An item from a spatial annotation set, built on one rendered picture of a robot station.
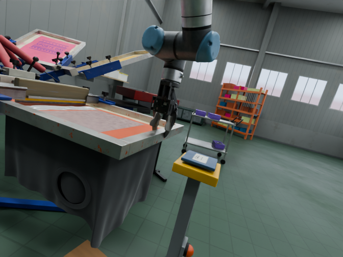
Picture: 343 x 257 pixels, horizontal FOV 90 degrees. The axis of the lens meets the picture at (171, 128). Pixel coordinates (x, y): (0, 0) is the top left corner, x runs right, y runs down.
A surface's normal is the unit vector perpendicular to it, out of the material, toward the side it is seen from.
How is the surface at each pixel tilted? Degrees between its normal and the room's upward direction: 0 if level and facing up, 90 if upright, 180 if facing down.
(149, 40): 90
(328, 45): 90
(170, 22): 90
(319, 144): 90
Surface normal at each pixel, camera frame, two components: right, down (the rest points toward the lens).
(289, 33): -0.22, 0.13
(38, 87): 0.91, 0.28
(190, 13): -0.51, 0.57
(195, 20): -0.17, 0.62
